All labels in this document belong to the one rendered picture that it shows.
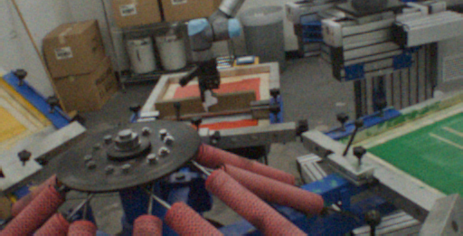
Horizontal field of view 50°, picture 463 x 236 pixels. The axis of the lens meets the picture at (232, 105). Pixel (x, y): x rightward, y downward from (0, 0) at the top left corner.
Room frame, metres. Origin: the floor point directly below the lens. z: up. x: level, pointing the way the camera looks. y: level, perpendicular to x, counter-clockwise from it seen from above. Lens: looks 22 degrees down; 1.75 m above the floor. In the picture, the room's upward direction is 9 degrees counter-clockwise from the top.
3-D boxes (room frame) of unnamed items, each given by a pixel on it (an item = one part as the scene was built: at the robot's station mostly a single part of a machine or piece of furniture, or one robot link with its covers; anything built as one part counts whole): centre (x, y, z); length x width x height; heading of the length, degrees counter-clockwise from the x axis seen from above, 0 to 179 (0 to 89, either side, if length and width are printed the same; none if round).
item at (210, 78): (1.85, 0.08, 1.14); 0.09 x 0.08 x 0.12; 83
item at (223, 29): (1.89, -0.02, 1.30); 0.11 x 0.11 x 0.08; 8
